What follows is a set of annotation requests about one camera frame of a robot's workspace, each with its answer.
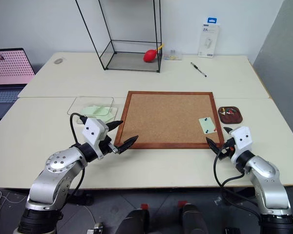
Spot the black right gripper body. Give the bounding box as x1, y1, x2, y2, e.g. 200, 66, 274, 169
216, 136, 236, 161

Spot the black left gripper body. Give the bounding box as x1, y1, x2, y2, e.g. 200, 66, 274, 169
98, 135, 120, 156

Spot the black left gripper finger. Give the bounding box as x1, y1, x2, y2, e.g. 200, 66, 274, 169
105, 120, 124, 134
117, 135, 139, 155

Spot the light green paper note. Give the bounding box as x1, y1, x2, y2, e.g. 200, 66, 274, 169
81, 105, 112, 116
198, 117, 218, 135
96, 114, 116, 123

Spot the wood-framed cork board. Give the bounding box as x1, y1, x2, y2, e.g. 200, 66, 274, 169
114, 91, 226, 150

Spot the brown tray of pushpins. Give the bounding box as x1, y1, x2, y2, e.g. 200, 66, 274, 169
218, 106, 244, 125

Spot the clear plastic tray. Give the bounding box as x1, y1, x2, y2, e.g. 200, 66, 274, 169
67, 96, 120, 124

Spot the black ballpoint pen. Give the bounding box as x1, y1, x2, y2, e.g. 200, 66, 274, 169
190, 62, 208, 78

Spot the dark rounded shape red tab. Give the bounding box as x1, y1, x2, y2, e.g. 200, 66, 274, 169
114, 203, 151, 234
177, 200, 210, 234

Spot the red rubber air blower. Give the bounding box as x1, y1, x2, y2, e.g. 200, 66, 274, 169
143, 43, 164, 63

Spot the grey partition panel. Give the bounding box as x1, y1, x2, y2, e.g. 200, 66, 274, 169
248, 0, 293, 145

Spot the small clear plastic box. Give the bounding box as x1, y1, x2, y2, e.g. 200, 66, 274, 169
164, 49, 184, 61

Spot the white charger package box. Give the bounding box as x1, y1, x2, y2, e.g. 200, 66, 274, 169
197, 17, 221, 59

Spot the grey laptop with pink screen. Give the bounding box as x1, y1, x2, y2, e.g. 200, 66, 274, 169
0, 47, 37, 106

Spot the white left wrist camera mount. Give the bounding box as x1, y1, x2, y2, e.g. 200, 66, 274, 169
82, 117, 109, 159

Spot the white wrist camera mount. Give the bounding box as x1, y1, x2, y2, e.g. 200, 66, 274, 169
228, 126, 255, 164
82, 117, 109, 159

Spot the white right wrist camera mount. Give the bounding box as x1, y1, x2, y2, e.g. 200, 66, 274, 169
228, 126, 255, 164

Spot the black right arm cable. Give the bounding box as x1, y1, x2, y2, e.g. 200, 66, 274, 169
213, 142, 263, 218

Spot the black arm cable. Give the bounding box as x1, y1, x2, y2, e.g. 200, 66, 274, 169
68, 113, 89, 198
213, 142, 263, 218

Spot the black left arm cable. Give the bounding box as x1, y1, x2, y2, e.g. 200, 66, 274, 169
68, 113, 89, 198

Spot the black wire frame box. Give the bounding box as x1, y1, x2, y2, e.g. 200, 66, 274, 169
75, 0, 163, 74

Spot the white floor cable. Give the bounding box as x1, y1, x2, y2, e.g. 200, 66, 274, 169
0, 189, 28, 204

